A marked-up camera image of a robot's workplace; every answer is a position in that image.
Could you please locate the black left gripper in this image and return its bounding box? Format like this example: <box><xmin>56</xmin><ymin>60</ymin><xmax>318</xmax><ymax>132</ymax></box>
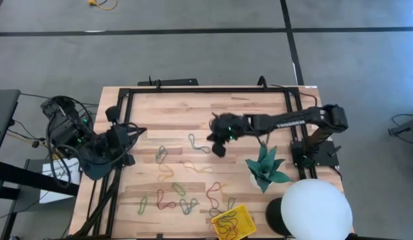
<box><xmin>105</xmin><ymin>105</ymin><xmax>148</xmax><ymax>167</ymax></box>

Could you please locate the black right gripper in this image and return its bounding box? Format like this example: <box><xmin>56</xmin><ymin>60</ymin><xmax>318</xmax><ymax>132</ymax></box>
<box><xmin>206</xmin><ymin>112</ymin><xmax>249</xmax><ymax>158</ymax></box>

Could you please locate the yellow rubber band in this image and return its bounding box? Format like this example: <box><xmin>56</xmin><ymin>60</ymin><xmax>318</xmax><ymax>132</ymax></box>
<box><xmin>157</xmin><ymin>163</ymin><xmax>175</xmax><ymax>183</ymax></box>
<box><xmin>183</xmin><ymin>160</ymin><xmax>214</xmax><ymax>175</ymax></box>

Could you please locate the red rubber band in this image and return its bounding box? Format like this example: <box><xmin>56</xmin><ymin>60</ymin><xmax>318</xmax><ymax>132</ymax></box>
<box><xmin>215</xmin><ymin>213</ymin><xmax>240</xmax><ymax>240</ymax></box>
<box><xmin>156</xmin><ymin>189</ymin><xmax>177</xmax><ymax>211</ymax></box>
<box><xmin>205</xmin><ymin>181</ymin><xmax>222</xmax><ymax>209</ymax></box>

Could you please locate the black power strip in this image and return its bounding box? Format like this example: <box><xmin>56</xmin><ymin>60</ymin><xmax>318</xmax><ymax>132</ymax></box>
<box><xmin>137</xmin><ymin>78</ymin><xmax>200</xmax><ymax>87</ymax></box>

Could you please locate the artificial green plant white pot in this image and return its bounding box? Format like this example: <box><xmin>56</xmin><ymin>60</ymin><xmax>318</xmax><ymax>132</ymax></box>
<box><xmin>244</xmin><ymin>142</ymin><xmax>294</xmax><ymax>195</ymax></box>

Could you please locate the yellow plastic basket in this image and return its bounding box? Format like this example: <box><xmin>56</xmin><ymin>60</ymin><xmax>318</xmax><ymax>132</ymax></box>
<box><xmin>211</xmin><ymin>204</ymin><xmax>257</xmax><ymax>240</ymax></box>

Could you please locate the black round lamp base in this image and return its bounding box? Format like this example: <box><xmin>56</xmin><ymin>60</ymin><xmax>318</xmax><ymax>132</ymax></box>
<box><xmin>264</xmin><ymin>197</ymin><xmax>294</xmax><ymax>237</ymax></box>

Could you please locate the white printed paper sheet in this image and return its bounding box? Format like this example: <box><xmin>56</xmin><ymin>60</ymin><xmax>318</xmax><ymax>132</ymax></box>
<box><xmin>39</xmin><ymin>157</ymin><xmax>82</xmax><ymax>205</ymax></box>

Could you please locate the black stand beam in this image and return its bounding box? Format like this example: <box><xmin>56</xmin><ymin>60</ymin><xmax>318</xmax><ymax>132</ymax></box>
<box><xmin>0</xmin><ymin>160</ymin><xmax>80</xmax><ymax>197</ymax></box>

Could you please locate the white round lamp globe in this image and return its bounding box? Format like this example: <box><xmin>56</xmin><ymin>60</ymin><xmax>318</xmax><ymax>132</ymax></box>
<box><xmin>280</xmin><ymin>178</ymin><xmax>354</xmax><ymax>240</ymax></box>

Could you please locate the grey side desk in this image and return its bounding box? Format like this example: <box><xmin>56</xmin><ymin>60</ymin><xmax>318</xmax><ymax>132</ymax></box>
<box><xmin>0</xmin><ymin>89</ymin><xmax>22</xmax><ymax>161</ymax></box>

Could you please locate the black floor stand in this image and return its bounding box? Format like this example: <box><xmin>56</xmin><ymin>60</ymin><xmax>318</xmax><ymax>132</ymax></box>
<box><xmin>387</xmin><ymin>114</ymin><xmax>413</xmax><ymax>146</ymax></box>

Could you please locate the black aluminium table frame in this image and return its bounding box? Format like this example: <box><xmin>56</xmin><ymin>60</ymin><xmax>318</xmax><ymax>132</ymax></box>
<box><xmin>73</xmin><ymin>86</ymin><xmax>319</xmax><ymax>239</ymax></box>

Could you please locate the black floor cable with plug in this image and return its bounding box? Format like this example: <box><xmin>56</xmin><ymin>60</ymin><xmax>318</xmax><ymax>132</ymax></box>
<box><xmin>8</xmin><ymin>118</ymin><xmax>49</xmax><ymax>149</ymax></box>

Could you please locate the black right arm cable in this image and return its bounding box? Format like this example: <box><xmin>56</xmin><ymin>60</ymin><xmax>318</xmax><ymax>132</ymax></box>
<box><xmin>269</xmin><ymin>83</ymin><xmax>319</xmax><ymax>107</ymax></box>

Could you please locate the yellow extension cord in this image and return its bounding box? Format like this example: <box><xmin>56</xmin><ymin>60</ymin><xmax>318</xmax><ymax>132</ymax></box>
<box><xmin>87</xmin><ymin>0</ymin><xmax>119</xmax><ymax>11</ymax></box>

